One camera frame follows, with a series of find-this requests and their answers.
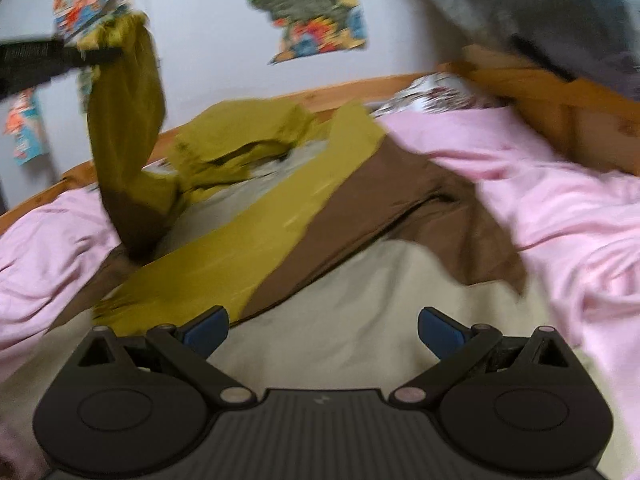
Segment wooden bed frame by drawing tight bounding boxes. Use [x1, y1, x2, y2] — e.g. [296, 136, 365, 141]
[0, 44, 640, 238]

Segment floral pillow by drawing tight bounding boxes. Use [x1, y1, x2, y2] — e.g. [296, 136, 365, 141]
[372, 72, 507, 117]

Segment pink blanket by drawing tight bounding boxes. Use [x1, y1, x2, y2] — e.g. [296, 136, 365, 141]
[0, 107, 640, 480]

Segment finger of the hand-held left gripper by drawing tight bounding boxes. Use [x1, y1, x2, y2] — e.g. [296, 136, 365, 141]
[60, 47, 125, 68]

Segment grey cloth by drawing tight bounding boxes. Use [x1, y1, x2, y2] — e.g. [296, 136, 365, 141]
[414, 0, 640, 97]

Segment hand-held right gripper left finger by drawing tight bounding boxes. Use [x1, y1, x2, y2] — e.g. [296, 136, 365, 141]
[75, 306, 257, 409]

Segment olive brown beige garment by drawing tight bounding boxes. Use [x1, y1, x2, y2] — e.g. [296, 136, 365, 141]
[0, 10, 576, 461]

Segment colourful wall poster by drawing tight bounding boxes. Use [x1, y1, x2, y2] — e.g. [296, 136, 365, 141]
[52, 0, 151, 47]
[239, 0, 370, 66]
[4, 87, 49, 167]

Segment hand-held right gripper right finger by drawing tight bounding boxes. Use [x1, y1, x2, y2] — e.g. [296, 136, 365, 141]
[389, 307, 572, 409]

